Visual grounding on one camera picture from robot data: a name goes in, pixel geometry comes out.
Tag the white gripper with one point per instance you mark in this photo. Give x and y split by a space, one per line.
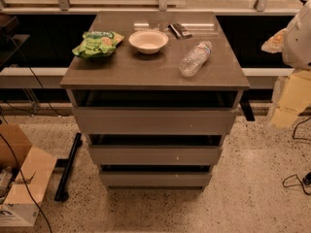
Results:
298 41

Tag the grey top drawer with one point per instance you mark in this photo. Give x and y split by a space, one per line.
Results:
154 122

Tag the grey drawer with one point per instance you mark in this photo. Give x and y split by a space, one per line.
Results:
151 156
155 179
154 122

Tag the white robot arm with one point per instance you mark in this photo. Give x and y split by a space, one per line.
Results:
296 49

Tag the grey drawer cabinet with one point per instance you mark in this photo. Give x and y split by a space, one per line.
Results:
130 80

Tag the grey middle drawer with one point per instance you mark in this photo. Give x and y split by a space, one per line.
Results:
151 156

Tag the grey bottom drawer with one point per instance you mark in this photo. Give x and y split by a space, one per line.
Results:
155 179

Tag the clear plastic water bottle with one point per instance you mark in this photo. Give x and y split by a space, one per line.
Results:
195 58

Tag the dark snack bar wrapper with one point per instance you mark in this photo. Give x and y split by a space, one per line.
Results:
179 31

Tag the white paper bowl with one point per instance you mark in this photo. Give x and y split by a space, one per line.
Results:
148 41

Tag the green chip bag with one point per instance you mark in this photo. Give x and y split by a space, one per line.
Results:
97 44

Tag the black metal stand bar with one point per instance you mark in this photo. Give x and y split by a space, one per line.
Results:
66 165

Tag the brown cardboard box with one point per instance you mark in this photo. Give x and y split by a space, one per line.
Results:
32 170

